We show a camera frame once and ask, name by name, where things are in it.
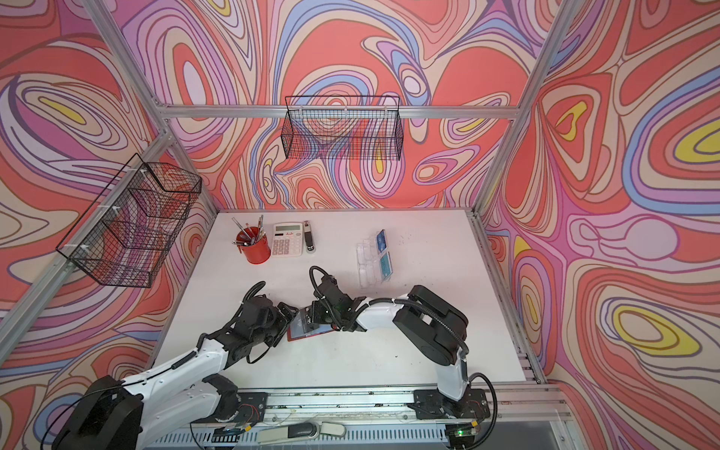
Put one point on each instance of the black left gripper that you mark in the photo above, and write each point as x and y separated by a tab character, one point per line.
282	319

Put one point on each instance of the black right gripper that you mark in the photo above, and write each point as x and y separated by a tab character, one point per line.
317	315

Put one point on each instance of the red leather card holder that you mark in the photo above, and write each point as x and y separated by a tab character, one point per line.
302	327

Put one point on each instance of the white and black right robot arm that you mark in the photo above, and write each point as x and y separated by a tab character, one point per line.
437	330

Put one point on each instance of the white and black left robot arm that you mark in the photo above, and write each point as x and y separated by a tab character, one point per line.
134	412

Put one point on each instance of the clear plastic card tray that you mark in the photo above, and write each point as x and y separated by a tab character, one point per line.
368	263

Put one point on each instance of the teal credit card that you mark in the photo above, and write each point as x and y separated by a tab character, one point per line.
386	266

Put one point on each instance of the blue VIP credit card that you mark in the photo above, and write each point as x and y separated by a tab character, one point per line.
381	242

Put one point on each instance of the beige and black stapler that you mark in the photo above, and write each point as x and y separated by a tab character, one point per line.
308	237

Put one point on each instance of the red metal pen bucket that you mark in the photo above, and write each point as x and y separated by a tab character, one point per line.
253	244

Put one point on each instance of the pink desk calculator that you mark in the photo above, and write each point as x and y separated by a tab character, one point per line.
287	240

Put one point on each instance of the grey pencil in bucket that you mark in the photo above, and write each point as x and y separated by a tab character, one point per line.
241	228

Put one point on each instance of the black wire basket on left wall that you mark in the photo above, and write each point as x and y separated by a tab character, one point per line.
123	239

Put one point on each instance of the black wire basket on wall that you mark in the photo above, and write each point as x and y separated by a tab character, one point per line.
343	128
123	239

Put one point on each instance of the black wire basket on back wall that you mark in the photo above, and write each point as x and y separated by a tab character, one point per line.
343	128

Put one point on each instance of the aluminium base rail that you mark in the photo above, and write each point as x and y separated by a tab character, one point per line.
530	415

